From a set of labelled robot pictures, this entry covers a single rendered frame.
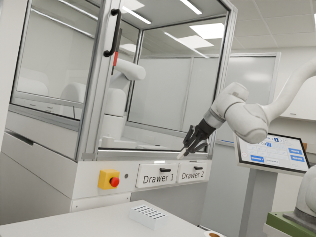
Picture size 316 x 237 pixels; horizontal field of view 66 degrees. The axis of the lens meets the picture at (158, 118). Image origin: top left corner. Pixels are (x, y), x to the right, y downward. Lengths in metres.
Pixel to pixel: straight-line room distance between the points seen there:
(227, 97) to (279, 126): 3.76
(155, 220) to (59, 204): 0.39
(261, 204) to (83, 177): 1.38
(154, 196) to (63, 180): 0.49
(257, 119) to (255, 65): 2.02
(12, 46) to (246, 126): 0.73
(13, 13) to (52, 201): 0.77
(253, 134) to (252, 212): 1.16
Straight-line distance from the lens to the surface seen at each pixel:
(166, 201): 1.43
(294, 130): 4.73
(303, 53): 4.97
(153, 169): 1.24
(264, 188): 2.00
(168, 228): 1.00
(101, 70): 0.99
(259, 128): 0.92
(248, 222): 2.03
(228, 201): 2.93
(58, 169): 1.11
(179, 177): 1.43
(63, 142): 1.09
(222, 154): 2.90
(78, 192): 1.02
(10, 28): 0.62
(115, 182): 1.02
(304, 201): 1.30
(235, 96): 1.04
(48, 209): 1.19
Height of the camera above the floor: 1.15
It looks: level
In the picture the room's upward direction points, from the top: 10 degrees clockwise
